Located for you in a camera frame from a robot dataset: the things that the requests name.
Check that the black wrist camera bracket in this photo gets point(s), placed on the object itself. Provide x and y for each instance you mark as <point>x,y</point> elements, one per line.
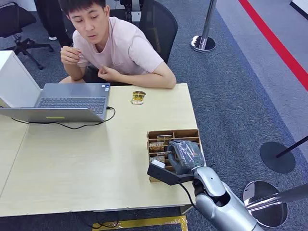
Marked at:
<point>163,173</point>

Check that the gold patterned card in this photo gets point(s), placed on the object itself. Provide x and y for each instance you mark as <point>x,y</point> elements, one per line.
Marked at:
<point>164,138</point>
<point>156,147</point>
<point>138,97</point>
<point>157,158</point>

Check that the black swivel office chair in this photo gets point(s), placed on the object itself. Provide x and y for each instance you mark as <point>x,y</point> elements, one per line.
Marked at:
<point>16,22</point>

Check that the person's left forearm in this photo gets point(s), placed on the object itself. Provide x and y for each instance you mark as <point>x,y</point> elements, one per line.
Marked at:
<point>149,78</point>

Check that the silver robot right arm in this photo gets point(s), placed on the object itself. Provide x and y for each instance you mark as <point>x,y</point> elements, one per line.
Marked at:
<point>223,207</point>

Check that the black mesh office chair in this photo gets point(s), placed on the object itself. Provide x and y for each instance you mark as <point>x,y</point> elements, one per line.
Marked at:
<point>158,25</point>

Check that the black base stanchion post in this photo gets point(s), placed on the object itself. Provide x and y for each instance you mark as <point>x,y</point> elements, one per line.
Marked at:
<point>276,157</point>

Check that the person's right hand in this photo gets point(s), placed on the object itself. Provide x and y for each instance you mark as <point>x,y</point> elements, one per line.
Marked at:
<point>69,55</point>

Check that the person's left hand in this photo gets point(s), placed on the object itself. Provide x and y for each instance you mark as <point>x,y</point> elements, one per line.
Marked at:
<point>106,73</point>

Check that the white box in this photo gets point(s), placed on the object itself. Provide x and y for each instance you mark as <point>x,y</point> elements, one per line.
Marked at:
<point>14,79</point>

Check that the chrome stanchion post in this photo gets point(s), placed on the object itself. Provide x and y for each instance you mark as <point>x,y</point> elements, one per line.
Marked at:
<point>264,204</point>
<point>204,38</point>

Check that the yellow floor tape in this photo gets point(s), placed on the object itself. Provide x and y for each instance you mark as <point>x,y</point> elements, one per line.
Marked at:
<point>144,222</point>

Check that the person in dark trousers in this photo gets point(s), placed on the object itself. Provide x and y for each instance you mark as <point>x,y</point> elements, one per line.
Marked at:
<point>53,19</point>

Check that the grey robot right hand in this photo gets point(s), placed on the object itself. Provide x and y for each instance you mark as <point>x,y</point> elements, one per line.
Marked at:
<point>185,156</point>

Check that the person's right forearm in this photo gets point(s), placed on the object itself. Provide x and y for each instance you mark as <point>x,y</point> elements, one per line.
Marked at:
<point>73,72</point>

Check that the wooden card organizer box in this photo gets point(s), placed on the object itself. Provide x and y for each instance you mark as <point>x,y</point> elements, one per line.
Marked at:
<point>185,134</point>

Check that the grey laptop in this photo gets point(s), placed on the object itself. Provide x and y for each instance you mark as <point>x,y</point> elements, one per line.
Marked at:
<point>72,103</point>

